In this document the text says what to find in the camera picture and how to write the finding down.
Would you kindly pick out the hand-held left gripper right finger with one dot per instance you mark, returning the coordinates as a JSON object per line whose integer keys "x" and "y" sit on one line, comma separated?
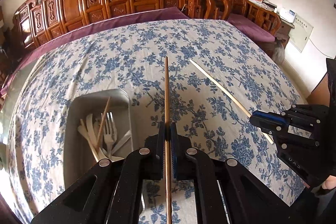
{"x": 174, "y": 150}

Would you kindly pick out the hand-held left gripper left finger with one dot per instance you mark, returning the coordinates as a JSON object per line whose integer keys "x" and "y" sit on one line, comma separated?
{"x": 162, "y": 150}

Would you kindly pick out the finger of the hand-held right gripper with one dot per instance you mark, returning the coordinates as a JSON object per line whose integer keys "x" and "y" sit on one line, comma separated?
{"x": 270, "y": 117}
{"x": 265, "y": 125}

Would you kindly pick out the metal spoon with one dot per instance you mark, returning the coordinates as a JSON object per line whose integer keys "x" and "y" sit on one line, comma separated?
{"x": 123, "y": 141}

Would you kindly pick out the cream chopstick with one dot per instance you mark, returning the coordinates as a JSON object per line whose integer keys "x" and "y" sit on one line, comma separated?
{"x": 88, "y": 138}
{"x": 223, "y": 88}

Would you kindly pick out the large metal fork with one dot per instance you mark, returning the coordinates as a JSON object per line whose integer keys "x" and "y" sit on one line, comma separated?
{"x": 110, "y": 132}

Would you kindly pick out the brown wooden chopstick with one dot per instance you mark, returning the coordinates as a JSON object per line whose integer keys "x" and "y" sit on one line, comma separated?
{"x": 167, "y": 95}
{"x": 103, "y": 121}

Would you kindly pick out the beige rice paddle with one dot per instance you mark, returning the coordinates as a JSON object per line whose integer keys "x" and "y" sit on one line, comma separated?
{"x": 92, "y": 132}

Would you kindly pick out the grey metal tray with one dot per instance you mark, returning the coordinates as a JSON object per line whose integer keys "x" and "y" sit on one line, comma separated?
{"x": 78, "y": 161}

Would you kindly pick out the person's right hand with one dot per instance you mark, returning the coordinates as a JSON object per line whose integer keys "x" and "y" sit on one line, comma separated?
{"x": 330, "y": 182}

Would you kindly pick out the grey duster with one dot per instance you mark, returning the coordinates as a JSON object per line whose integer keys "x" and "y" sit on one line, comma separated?
{"x": 278, "y": 52}

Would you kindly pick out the wooden side table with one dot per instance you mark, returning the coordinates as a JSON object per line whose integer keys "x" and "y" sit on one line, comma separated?
{"x": 284, "y": 29}

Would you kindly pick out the short purple seat cushion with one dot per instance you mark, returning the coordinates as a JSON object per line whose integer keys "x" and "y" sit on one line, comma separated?
{"x": 249, "y": 27}

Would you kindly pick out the blue floral tablecloth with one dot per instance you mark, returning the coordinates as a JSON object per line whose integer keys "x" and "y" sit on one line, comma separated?
{"x": 131, "y": 56}

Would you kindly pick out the white device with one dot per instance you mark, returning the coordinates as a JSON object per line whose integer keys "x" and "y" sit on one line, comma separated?
{"x": 287, "y": 15}

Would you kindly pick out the wooden armchair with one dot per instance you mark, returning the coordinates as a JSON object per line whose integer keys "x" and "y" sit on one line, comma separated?
{"x": 204, "y": 6}

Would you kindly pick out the long purple seat cushion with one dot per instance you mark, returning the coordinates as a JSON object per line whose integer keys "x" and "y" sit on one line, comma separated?
{"x": 105, "y": 26}

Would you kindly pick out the wall poster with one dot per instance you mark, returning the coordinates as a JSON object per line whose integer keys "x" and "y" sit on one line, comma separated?
{"x": 302, "y": 35}

